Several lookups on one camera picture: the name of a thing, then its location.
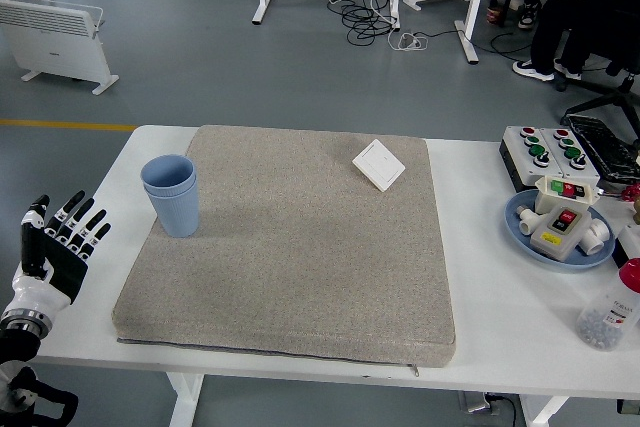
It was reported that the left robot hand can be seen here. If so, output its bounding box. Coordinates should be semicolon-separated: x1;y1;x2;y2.
8;190;112;321

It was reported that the blue ribbed cup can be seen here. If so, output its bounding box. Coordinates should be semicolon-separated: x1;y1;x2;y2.
143;180;201;239
139;154;197;197

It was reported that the white push-button box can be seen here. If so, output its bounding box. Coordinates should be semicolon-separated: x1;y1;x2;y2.
498;125;557;193
542;126;601;187

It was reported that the white table leg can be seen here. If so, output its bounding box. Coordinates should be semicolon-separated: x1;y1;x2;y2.
166;374;205;427
519;394;571;427

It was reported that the grey-brown mat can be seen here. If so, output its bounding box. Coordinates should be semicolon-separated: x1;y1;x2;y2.
112;124;457;373

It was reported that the grey power strip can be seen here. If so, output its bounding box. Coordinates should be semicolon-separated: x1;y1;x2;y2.
458;389;519;418

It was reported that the blue plate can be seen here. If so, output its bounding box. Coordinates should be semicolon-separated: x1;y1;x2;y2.
503;189;616;273

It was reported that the white pipe fitting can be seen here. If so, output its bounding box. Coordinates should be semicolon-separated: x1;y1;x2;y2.
579;216;614;256
516;204;542;237

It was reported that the clear bottle red cap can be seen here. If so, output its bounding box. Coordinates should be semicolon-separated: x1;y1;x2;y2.
575;257;640;351

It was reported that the black keyboard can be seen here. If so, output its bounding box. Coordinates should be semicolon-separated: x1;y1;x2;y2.
559;114;640;182

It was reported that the white box with black base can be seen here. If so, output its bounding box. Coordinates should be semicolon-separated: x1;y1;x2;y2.
613;224;640;268

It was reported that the black office chair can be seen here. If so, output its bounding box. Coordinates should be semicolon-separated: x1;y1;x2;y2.
552;6;640;144

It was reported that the white wall switch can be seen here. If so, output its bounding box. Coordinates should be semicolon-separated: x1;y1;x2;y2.
352;139;406;193

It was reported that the white adapter with cable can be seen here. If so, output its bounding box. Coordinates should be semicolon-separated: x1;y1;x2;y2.
388;30;430;53

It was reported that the white green-red button switch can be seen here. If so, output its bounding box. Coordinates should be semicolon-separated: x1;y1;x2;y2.
534;175;604;216

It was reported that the beige rocker switch box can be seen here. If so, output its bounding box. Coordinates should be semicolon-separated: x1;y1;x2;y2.
529;205;594;264

